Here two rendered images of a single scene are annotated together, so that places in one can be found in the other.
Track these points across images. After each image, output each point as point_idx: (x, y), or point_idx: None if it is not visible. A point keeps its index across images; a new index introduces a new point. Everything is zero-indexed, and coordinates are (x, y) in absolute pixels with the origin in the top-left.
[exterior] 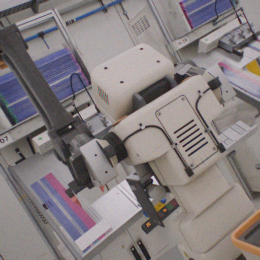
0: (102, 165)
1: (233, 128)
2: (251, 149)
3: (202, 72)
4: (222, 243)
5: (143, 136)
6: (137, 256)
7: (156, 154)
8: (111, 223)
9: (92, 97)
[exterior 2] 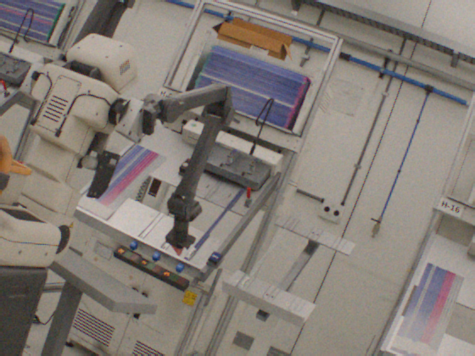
0: (29, 80)
1: (297, 300)
2: None
3: None
4: (21, 197)
5: (41, 79)
6: None
7: (35, 94)
8: (112, 219)
9: (278, 143)
